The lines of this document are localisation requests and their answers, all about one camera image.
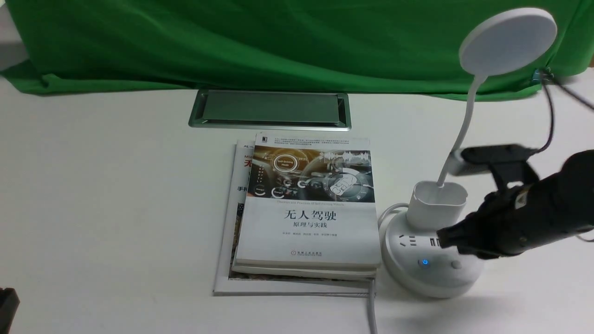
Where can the green backdrop cloth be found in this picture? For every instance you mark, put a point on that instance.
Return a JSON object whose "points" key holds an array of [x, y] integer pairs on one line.
{"points": [[354, 46]]}

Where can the silver desk cable hatch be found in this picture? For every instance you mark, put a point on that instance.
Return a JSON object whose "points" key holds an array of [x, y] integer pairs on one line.
{"points": [[271, 110]]}

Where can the middle book under top book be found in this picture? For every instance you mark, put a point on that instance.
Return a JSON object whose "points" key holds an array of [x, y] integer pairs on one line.
{"points": [[287, 273]]}

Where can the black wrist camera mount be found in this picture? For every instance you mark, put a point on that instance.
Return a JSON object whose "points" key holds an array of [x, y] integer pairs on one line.
{"points": [[506, 163]]}

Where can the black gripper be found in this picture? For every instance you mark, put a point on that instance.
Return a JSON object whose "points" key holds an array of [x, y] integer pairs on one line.
{"points": [[528, 212]]}

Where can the blue binder clip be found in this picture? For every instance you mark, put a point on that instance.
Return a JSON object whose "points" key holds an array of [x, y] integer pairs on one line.
{"points": [[542, 76]]}

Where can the self-driving book white cover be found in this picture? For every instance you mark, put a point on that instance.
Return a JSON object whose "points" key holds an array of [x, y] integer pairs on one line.
{"points": [[310, 204]]}

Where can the bottom large white book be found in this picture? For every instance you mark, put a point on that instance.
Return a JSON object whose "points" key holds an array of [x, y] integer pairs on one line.
{"points": [[231, 283]]}

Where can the white desk lamp with socket base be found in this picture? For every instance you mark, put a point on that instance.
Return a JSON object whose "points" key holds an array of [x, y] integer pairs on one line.
{"points": [[411, 250]]}

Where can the dark object at left edge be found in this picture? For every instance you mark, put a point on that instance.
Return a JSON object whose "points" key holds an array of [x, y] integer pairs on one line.
{"points": [[9, 302]]}

